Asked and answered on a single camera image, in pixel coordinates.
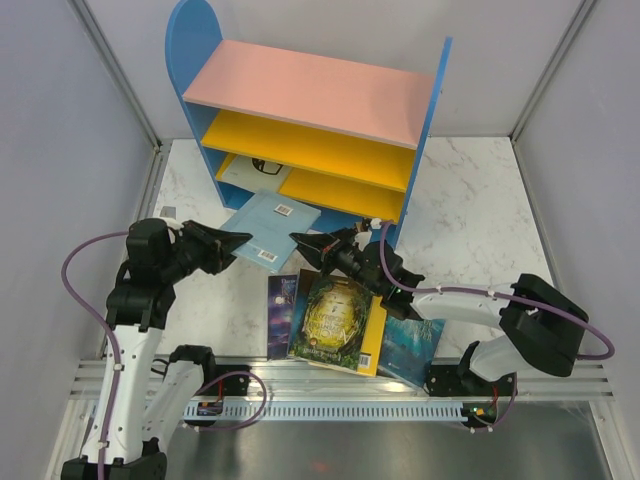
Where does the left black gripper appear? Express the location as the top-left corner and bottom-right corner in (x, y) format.
(160, 219), (252, 283)

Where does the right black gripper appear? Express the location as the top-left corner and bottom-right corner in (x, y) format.
(288, 226), (382, 297)

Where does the light blue book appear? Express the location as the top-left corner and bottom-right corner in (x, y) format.
(220, 189), (321, 273)

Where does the green forest cover book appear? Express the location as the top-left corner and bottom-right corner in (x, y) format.
(288, 269), (372, 374)

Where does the grey Great Gatsby book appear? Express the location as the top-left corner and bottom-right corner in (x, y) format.
(216, 153), (292, 193)

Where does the yellow book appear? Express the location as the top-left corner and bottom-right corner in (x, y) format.
(307, 294), (389, 377)

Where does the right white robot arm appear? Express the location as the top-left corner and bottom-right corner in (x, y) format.
(291, 218), (588, 394)

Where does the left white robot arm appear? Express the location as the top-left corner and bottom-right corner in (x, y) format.
(61, 218), (252, 479)

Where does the dark blue starry book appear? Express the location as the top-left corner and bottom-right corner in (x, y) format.
(287, 269), (316, 355)

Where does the purple Robinson Crusoe book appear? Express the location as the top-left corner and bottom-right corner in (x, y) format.
(267, 274), (298, 360)

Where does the blue pink yellow bookshelf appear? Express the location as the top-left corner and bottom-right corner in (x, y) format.
(165, 1), (450, 243)

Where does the blue ocean cover book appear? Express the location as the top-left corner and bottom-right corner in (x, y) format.
(377, 315), (445, 388)

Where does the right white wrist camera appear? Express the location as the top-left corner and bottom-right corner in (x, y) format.
(354, 218), (382, 250)

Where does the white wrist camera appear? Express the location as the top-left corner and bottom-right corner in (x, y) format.
(159, 217), (183, 243)
(354, 218), (382, 250)

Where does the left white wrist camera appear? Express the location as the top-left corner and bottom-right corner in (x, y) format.
(159, 217), (183, 243)

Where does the left aluminium corner post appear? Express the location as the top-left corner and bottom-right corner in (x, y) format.
(69, 0), (164, 151)

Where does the aluminium corner post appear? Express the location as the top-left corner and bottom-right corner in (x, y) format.
(508, 0), (601, 144)
(69, 0), (164, 151)

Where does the white slotted cable duct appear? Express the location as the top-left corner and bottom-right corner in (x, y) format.
(183, 398), (467, 422)

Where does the aluminium mounting rail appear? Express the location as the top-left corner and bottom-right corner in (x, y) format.
(69, 352), (616, 401)

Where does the right aluminium corner post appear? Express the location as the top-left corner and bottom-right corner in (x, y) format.
(508, 0), (601, 144)

